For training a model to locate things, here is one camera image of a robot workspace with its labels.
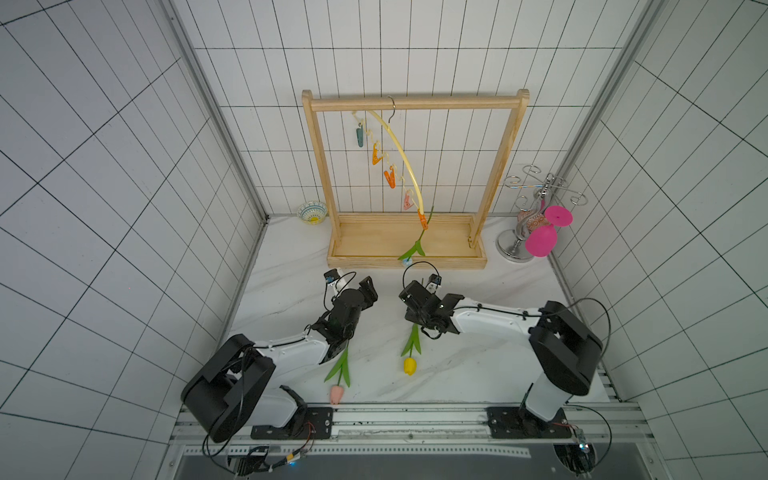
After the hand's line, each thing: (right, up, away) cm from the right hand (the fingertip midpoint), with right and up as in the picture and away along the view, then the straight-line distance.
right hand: (402, 315), depth 89 cm
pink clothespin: (+1, +35, -6) cm, 35 cm away
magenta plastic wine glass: (+50, +23, +13) cm, 56 cm away
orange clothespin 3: (-4, +42, -4) cm, 42 cm away
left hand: (-13, +9, 0) cm, 16 cm away
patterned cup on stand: (+45, +29, +8) cm, 55 cm away
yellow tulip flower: (+2, -10, -10) cm, 15 cm away
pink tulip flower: (-18, -17, -13) cm, 28 cm away
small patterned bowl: (-35, +34, +28) cm, 56 cm away
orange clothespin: (+5, +29, -9) cm, 30 cm away
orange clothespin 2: (-8, +48, +1) cm, 49 cm away
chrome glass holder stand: (+43, +21, +20) cm, 52 cm away
